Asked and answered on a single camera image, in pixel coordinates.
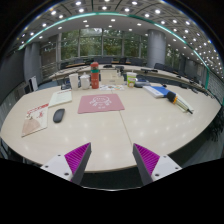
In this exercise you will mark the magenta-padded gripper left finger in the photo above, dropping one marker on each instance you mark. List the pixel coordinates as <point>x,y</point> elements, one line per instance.
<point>59,166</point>

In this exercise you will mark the colourful sticker sheet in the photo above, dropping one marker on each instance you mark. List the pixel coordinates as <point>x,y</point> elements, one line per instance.
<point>111,87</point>

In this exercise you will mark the red and white magazine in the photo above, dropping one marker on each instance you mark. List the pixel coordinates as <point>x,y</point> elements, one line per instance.
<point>35,120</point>

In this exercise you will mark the white lidded mug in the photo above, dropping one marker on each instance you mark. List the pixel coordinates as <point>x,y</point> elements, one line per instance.
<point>85,82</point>

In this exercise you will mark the white standing board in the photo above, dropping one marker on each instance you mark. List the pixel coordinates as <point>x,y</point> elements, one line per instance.
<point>34,83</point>

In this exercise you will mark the white cardboard box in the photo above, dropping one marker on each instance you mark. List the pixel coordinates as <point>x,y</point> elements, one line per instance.
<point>111,78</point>

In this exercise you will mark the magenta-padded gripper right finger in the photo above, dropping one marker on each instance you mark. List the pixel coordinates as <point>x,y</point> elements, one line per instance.
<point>160,166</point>

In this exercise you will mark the blue and white book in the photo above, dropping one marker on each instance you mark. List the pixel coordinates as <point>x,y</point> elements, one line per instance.
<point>156,91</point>

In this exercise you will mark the black computer mouse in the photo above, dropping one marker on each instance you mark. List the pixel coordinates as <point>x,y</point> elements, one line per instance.
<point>58,115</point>

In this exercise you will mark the red bottle with green band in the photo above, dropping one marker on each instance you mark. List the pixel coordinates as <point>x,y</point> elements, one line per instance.
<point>95,77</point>

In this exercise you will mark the white paper booklet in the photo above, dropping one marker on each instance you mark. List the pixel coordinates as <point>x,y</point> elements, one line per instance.
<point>60,98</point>

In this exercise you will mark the ceiling lights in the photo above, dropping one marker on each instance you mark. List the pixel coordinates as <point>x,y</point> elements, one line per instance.
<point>104,8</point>

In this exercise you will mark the green printed paper cup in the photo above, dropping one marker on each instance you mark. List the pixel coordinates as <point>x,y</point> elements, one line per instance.
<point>131,80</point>

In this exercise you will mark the pink mouse pad with drawing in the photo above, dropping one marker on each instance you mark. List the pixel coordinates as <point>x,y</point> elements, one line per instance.
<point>100,103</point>

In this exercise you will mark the stack of white paper cups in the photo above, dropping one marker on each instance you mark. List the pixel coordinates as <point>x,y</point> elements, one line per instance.
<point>73,81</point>

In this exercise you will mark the black and orange handheld microphone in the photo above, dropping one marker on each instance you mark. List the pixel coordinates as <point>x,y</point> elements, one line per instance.
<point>171,97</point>

